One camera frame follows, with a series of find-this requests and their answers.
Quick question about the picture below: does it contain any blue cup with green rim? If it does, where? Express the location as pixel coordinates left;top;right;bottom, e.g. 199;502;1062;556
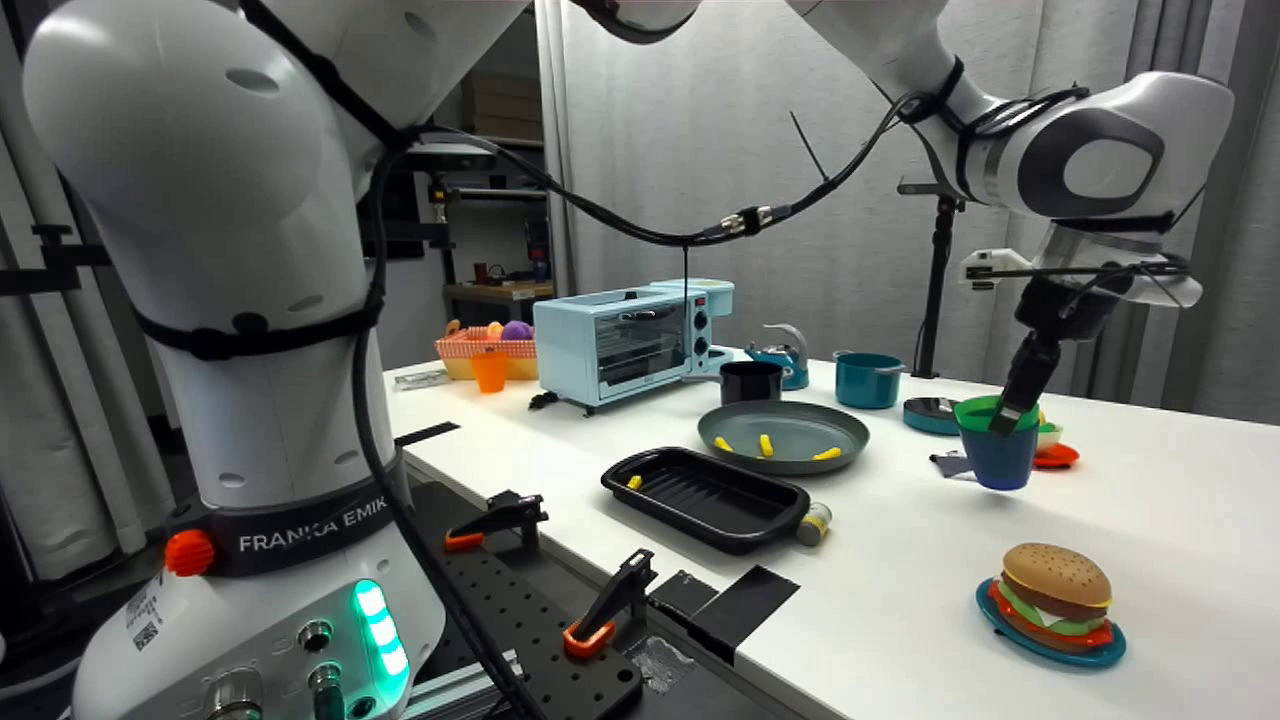
950;391;1045;496

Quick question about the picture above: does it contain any dark storage shelf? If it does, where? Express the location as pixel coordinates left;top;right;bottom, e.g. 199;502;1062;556
397;78;557;323

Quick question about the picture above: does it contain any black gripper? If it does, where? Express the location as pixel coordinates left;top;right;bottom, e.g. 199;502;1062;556
995;265;1136;432

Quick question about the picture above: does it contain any black clamp with orange handle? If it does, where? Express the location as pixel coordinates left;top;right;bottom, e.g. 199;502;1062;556
439;483;550;560
560;545;661;666

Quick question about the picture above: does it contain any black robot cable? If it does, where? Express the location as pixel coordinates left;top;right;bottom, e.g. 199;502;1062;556
233;0;1091;720

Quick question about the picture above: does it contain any teal pot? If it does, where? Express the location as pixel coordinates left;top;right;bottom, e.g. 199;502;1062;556
833;347;909;412

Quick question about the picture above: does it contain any gray plate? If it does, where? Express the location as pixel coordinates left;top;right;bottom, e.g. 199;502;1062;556
696;398;876;480

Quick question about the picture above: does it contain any blue toy kettle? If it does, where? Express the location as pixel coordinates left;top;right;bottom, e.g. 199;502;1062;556
742;321;813;391

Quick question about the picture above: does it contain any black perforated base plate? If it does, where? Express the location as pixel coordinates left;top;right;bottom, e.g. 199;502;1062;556
397;458;843;720

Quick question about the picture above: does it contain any black mount bar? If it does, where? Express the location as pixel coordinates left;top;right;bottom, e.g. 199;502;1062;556
0;216;115;297

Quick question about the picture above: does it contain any small teal plate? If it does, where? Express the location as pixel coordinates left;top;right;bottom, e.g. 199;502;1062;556
972;575;1132;671

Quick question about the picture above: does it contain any black pot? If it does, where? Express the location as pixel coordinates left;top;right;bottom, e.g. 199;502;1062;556
715;357;789;412

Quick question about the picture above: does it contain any toy hamburger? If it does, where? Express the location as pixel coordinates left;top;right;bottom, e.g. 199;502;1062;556
991;540;1116;648

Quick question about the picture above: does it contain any small orange cup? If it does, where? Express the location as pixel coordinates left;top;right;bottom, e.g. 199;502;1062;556
472;347;517;398

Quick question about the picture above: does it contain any orange basket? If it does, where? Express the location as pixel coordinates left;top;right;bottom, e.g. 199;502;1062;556
433;316;540;383

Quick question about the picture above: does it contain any light blue toy toaster oven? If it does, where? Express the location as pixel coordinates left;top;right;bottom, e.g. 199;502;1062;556
533;276;738;415

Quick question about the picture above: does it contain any small teal frying pan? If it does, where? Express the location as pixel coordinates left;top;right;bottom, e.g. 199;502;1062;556
901;391;967;441

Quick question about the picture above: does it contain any small pale yellow toy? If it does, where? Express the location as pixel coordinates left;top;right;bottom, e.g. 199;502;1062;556
791;502;834;551

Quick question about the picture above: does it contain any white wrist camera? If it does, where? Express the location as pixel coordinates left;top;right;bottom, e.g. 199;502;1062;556
964;245;1204;314

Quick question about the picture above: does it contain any black stand with flat top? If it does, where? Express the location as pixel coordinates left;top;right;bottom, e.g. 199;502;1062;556
896;177;967;382

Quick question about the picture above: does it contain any black ridged grill tray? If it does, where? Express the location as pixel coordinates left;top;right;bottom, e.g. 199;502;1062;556
594;445;814;556

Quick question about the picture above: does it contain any black flat bracket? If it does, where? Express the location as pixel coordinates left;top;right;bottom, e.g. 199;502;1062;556
648;564;803;666

